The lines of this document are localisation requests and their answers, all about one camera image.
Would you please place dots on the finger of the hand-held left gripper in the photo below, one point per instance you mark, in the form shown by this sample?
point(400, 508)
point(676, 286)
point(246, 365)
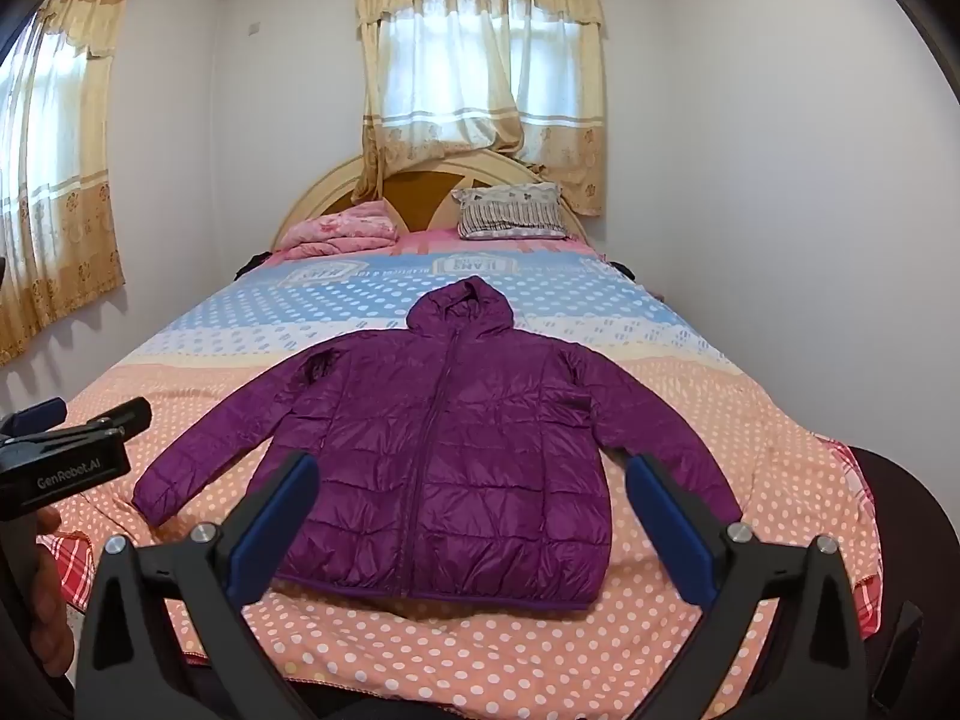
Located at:
point(41, 414)
point(112, 420)

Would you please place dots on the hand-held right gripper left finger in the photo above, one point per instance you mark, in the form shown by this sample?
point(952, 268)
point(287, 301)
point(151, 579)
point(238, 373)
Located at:
point(274, 525)

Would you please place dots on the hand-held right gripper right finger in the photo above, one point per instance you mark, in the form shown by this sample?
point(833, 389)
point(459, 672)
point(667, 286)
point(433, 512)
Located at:
point(671, 529)

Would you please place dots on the purple hooded puffer jacket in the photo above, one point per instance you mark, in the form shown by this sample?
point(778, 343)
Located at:
point(465, 465)

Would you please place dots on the person's left hand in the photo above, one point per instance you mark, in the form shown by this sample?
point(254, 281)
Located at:
point(51, 600)

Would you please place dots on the narrow beige floral curtain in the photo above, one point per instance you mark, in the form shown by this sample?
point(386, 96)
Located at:
point(67, 240)

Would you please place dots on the polka dot bed cover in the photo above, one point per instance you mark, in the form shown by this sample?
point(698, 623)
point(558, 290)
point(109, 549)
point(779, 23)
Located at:
point(525, 645)

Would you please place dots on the black object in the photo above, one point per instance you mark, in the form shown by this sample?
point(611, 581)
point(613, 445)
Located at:
point(251, 264)
point(622, 268)

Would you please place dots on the dark brown chair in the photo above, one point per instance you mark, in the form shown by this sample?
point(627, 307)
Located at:
point(915, 540)

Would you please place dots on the pink folded blanket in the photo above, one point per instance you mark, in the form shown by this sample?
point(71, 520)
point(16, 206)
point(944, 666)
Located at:
point(337, 232)

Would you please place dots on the striped grey pillow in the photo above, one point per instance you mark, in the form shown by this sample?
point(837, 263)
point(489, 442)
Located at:
point(510, 214)

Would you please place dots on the cream wooden headboard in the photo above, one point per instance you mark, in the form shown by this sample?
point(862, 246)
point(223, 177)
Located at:
point(420, 199)

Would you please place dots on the wide beige floral curtain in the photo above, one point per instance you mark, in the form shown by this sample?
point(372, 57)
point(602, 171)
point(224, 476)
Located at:
point(555, 150)

